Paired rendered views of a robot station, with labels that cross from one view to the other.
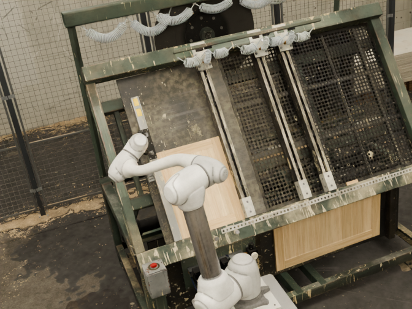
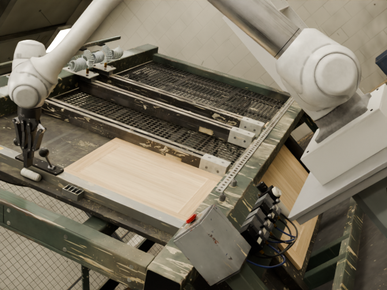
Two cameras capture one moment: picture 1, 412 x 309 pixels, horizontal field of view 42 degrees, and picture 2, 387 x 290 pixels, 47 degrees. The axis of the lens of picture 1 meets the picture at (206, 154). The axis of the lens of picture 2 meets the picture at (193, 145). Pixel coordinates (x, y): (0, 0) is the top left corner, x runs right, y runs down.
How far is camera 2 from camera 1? 248 cm
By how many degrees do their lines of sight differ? 47
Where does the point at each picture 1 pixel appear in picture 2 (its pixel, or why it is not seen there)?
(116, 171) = (26, 75)
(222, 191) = (174, 170)
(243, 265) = not seen: hidden behind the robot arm
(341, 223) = (293, 190)
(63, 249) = not seen: outside the picture
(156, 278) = (215, 224)
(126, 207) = (72, 226)
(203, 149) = (112, 150)
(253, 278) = not seen: hidden behind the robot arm
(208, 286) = (306, 35)
